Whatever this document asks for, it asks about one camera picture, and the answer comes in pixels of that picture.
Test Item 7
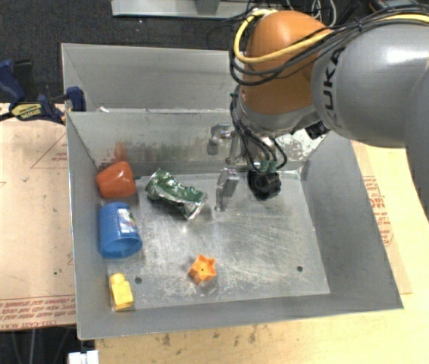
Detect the yellow toy block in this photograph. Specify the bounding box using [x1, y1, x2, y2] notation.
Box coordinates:
[108, 272, 135, 312]

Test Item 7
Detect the orange-red plastic cup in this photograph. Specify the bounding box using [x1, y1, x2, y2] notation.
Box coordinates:
[95, 160, 138, 200]

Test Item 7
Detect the crushed green foil packet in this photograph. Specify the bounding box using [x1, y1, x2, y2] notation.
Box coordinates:
[145, 168, 209, 221]

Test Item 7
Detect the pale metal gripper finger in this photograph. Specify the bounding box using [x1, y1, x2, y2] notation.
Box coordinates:
[206, 122, 235, 156]
[214, 167, 240, 212]

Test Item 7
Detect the grey metal bin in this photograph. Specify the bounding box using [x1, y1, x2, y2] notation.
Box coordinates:
[61, 42, 405, 341]

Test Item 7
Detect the orange star-shaped piece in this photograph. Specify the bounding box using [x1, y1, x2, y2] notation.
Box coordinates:
[186, 254, 218, 285]

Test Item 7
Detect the blue plastic cup with label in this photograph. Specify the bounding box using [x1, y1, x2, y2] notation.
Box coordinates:
[97, 201, 144, 260]

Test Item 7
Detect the black cylinder on white bracket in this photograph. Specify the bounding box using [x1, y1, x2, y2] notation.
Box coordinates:
[304, 121, 330, 140]

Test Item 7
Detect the brown cardboard board red print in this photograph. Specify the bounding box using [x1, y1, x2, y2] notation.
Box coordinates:
[0, 102, 413, 333]

